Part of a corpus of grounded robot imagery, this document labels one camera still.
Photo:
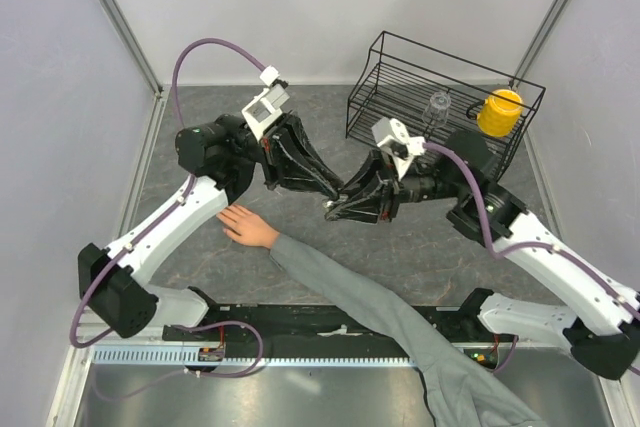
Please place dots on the grey sleeved forearm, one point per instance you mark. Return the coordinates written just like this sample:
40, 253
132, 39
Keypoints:
458, 391

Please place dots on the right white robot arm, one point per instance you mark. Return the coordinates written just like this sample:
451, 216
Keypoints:
598, 322

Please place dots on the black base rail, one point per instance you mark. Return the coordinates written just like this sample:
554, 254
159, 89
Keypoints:
326, 332

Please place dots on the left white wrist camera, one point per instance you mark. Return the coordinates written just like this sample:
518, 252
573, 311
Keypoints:
266, 107

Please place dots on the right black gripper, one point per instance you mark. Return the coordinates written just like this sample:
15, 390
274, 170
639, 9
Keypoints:
371, 209

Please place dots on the yellow mug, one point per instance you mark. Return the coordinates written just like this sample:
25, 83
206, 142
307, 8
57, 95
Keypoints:
497, 115

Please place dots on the clear glass cup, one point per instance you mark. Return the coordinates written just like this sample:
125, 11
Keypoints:
436, 112

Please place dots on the black wire rack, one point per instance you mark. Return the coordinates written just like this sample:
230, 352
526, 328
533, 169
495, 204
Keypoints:
399, 77

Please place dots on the glitter nail polish bottle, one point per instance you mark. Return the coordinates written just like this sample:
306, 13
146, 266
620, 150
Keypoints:
333, 209

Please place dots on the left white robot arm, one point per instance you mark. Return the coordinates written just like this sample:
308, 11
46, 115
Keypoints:
220, 158

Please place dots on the person's bare hand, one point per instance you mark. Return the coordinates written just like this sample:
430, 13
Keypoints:
246, 227

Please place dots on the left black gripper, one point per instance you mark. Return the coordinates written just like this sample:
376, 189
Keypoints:
281, 148

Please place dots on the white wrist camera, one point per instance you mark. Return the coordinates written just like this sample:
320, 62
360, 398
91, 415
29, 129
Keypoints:
266, 107
392, 137

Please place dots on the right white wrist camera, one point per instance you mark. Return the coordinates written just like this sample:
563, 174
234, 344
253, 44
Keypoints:
392, 137

